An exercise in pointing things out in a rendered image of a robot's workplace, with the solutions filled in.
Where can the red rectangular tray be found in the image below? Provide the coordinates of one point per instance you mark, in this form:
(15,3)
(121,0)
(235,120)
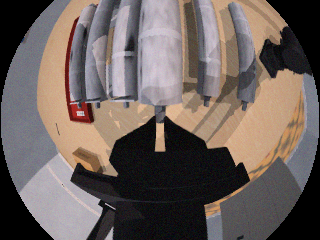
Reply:
(75,114)

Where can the brown cardboard box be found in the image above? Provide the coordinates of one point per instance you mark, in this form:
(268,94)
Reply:
(89,161)

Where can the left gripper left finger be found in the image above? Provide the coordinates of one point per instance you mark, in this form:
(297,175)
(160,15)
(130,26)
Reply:
(140,138)

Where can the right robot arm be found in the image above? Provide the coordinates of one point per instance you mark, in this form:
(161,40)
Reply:
(273,58)

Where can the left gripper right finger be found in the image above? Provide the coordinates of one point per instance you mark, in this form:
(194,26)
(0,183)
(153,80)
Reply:
(180,138)

